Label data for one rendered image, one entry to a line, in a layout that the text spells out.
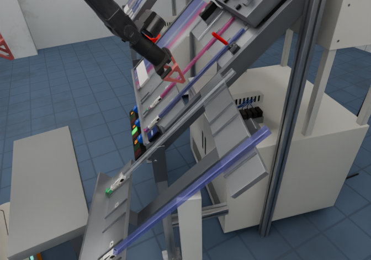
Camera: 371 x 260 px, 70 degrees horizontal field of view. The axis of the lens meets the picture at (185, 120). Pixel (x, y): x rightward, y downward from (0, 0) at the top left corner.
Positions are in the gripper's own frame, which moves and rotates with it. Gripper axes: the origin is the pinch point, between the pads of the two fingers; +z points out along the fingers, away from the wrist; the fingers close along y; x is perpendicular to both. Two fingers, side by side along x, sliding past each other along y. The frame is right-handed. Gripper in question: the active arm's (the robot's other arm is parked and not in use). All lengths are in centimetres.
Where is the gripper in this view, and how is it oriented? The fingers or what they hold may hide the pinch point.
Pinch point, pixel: (179, 74)
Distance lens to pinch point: 93.7
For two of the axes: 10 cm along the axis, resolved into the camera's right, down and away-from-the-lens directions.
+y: -2.4, -5.6, 7.9
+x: -6.8, 6.8, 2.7
